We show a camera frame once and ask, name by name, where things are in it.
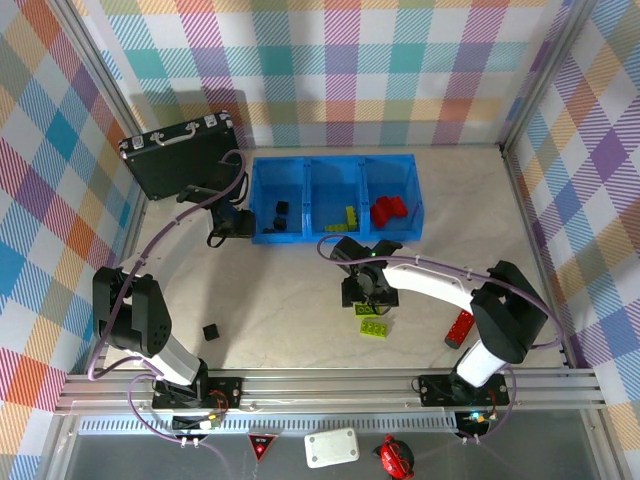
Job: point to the red triangle device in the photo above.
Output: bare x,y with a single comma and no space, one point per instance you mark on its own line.
260,445

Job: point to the lime thin lego brick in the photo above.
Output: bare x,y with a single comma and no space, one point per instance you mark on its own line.
336,227

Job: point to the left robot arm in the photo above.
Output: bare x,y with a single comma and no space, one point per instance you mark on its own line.
145,320

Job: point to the small circuit board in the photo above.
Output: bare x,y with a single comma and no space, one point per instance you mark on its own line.
475,419
197,424

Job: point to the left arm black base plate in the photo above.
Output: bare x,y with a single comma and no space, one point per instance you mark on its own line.
227,392

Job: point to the blue three-compartment bin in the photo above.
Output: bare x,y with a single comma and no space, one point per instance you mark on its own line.
330,237

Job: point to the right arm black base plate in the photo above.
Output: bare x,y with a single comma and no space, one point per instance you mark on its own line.
435,390

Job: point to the white plastic box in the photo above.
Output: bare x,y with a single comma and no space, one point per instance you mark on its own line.
332,446

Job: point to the red and black button device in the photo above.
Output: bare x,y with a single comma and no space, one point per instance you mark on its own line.
397,456

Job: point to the right small circuit board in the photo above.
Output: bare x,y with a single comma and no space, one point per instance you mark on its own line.
475,419

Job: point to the aluminium side rail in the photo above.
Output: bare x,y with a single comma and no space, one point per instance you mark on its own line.
524,220
132,227

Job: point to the aluminium frame post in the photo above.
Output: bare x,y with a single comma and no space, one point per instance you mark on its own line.
100,80
545,80

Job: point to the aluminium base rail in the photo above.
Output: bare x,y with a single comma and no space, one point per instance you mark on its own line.
325,387

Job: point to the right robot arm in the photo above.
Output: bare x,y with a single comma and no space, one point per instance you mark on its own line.
505,315

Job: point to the left small circuit board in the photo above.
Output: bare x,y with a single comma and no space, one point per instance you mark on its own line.
197,424

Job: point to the red glitter cylinder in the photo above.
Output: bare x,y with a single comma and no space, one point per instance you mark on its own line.
460,330

